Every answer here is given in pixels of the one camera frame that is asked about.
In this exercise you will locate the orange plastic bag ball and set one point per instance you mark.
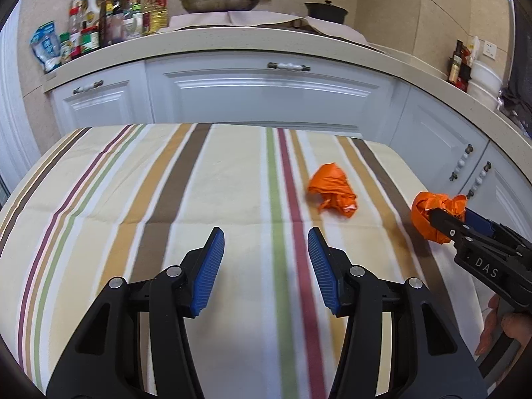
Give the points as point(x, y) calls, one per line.
point(424, 220)

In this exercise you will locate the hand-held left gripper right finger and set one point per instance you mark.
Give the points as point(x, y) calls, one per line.
point(322, 274)

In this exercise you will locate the dark cloth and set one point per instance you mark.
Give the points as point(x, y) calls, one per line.
point(515, 104)

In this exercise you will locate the dark glass bottle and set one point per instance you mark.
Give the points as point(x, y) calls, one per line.
point(455, 64)

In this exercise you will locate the striped tablecloth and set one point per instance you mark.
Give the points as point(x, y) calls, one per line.
point(232, 183)

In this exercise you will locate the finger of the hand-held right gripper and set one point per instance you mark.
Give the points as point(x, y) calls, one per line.
point(453, 226)
point(480, 222)

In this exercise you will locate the cluster of condiment bottles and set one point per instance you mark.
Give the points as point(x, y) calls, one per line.
point(89, 37)

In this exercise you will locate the beige stove cover cloth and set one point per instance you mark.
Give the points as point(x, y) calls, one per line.
point(257, 20)

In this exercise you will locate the black lidded pot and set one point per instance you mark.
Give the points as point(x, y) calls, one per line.
point(326, 12)

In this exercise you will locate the white kitchen cabinet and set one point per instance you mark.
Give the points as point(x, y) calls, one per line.
point(270, 99)

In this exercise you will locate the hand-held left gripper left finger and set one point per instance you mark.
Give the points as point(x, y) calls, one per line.
point(210, 270)

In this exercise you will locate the person's right hand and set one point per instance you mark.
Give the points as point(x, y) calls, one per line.
point(519, 326)

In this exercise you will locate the yellow cooking oil bottle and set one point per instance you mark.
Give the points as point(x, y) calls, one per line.
point(156, 12)

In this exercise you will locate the white plastic bowl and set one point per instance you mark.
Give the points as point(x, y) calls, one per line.
point(484, 83)

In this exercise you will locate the blue seasoning packet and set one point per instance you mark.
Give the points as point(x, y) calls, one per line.
point(45, 45)

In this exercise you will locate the crumpled orange plastic bag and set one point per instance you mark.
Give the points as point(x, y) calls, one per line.
point(332, 183)

